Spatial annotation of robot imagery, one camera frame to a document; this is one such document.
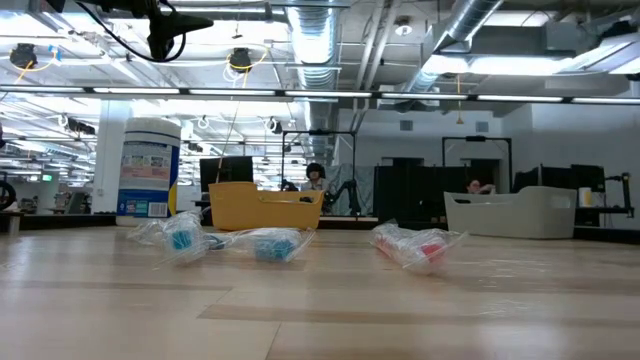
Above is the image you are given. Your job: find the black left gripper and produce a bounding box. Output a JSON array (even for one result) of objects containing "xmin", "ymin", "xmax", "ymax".
[{"xmin": 145, "ymin": 9, "xmax": 216, "ymax": 63}]

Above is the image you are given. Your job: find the black overhead light bar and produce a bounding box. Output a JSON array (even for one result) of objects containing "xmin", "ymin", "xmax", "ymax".
[{"xmin": 0, "ymin": 84, "xmax": 640, "ymax": 105}]

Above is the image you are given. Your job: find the white wipes canister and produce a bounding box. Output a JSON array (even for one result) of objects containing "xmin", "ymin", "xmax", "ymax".
[{"xmin": 115, "ymin": 117, "xmax": 182, "ymax": 227}]

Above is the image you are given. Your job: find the black computer monitor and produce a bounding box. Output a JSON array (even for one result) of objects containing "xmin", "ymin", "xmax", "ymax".
[
  {"xmin": 199, "ymin": 155, "xmax": 255, "ymax": 194},
  {"xmin": 570, "ymin": 163, "xmax": 607, "ymax": 194},
  {"xmin": 512, "ymin": 167, "xmax": 571, "ymax": 194}
]

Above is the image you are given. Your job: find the white pillar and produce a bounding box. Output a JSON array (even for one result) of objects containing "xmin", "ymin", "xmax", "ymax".
[{"xmin": 92, "ymin": 99, "xmax": 132, "ymax": 215}]

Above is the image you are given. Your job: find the yellow plastic bin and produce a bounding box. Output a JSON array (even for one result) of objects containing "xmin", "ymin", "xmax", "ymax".
[{"xmin": 208, "ymin": 181, "xmax": 326, "ymax": 232}]

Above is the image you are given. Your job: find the person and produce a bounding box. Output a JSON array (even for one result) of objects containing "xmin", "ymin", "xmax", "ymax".
[
  {"xmin": 464, "ymin": 178, "xmax": 497, "ymax": 196},
  {"xmin": 299, "ymin": 162, "xmax": 331, "ymax": 194}
]

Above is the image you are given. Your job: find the bagged blue toothbrush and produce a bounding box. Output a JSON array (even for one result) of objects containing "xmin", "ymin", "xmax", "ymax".
[
  {"xmin": 127, "ymin": 210, "xmax": 236, "ymax": 266},
  {"xmin": 219, "ymin": 226, "xmax": 317, "ymax": 265}
]

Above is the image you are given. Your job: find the black partition screen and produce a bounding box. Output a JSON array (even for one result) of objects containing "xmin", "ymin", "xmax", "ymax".
[{"xmin": 373, "ymin": 164, "xmax": 501, "ymax": 224}]

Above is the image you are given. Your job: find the bagged red toothbrush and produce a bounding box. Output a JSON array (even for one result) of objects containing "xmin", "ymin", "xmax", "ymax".
[{"xmin": 370, "ymin": 222, "xmax": 469, "ymax": 275}]

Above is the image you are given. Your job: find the grey plastic bin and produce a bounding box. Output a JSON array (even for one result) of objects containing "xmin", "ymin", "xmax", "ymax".
[{"xmin": 443, "ymin": 185, "xmax": 579, "ymax": 240}]

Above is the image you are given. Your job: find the black equipment stand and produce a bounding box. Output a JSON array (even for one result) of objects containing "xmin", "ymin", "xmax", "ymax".
[{"xmin": 604, "ymin": 172, "xmax": 636, "ymax": 219}]

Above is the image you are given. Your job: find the black ceiling cable reel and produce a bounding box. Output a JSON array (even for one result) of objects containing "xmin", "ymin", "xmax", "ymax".
[
  {"xmin": 8, "ymin": 43, "xmax": 39, "ymax": 69},
  {"xmin": 227, "ymin": 47, "xmax": 254, "ymax": 74}
]

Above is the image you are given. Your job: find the silver ventilation duct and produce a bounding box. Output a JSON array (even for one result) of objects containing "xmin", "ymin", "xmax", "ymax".
[
  {"xmin": 399, "ymin": 0, "xmax": 504, "ymax": 96},
  {"xmin": 284, "ymin": 0, "xmax": 346, "ymax": 166}
]

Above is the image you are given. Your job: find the black metal station frame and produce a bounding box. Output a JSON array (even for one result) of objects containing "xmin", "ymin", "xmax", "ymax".
[
  {"xmin": 280, "ymin": 129, "xmax": 357, "ymax": 216},
  {"xmin": 441, "ymin": 135, "xmax": 514, "ymax": 194}
]

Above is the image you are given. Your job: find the black metal table frame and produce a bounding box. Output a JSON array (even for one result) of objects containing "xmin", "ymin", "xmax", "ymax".
[{"xmin": 0, "ymin": 212, "xmax": 640, "ymax": 244}]

